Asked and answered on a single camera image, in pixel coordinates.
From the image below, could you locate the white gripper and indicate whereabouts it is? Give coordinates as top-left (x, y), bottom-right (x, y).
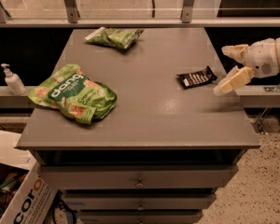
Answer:
top-left (214, 38), bottom-right (280, 96)

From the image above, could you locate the top drawer round knob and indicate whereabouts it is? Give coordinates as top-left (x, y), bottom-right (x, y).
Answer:
top-left (135, 178), bottom-right (145, 188)

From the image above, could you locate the small green chip bag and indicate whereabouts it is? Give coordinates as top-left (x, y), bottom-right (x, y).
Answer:
top-left (84, 27), bottom-right (144, 50)

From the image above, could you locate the black rxbar chocolate bar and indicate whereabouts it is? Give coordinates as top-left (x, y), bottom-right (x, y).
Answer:
top-left (176, 66), bottom-right (217, 89)

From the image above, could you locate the drawer round knob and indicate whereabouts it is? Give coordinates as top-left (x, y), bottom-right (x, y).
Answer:
top-left (135, 178), bottom-right (145, 188)
top-left (136, 203), bottom-right (145, 211)

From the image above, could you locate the white pump bottle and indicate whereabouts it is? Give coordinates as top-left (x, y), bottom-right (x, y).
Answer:
top-left (1, 63), bottom-right (26, 95)

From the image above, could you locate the grey metal railing frame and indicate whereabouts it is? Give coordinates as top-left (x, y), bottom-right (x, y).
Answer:
top-left (0, 0), bottom-right (280, 28)

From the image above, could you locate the large green dang chip bag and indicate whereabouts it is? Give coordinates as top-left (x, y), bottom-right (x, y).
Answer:
top-left (28, 64), bottom-right (117, 124)

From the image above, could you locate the white cardboard box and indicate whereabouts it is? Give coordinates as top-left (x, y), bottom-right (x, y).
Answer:
top-left (0, 130), bottom-right (56, 224)

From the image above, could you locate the grey drawer cabinet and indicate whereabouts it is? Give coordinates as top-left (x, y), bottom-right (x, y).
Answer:
top-left (19, 28), bottom-right (259, 224)

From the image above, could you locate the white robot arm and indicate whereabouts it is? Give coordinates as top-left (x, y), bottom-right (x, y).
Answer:
top-left (214, 37), bottom-right (280, 96)

